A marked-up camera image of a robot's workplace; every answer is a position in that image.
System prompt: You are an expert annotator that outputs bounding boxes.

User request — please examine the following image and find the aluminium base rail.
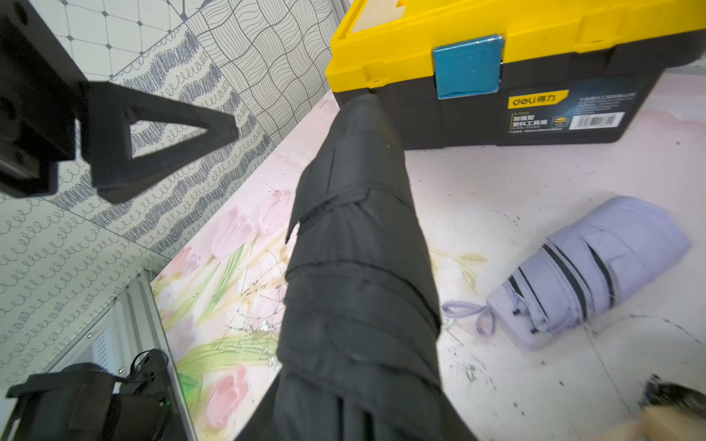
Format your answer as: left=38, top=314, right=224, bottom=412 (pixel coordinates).
left=43, top=269, right=200, bottom=441

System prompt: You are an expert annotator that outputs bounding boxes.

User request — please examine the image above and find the cream umbrella right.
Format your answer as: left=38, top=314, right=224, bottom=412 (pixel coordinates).
left=597, top=375, right=705, bottom=441

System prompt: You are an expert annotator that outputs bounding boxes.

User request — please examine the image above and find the yellow black toolbox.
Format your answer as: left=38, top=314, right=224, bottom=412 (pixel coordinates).
left=326, top=1, right=705, bottom=150

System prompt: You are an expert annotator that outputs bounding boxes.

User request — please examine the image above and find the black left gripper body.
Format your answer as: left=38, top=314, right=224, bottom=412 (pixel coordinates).
left=1, top=0, right=88, bottom=198

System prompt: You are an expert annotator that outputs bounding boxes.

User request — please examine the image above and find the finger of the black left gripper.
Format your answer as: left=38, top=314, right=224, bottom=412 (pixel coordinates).
left=80, top=82, right=239, bottom=204

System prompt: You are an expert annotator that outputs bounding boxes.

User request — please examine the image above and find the lavender folded umbrella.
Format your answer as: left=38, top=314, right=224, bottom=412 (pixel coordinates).
left=441, top=197, right=691, bottom=350

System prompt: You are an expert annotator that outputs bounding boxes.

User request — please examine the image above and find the black umbrella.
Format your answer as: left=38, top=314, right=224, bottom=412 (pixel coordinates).
left=239, top=95, right=474, bottom=440

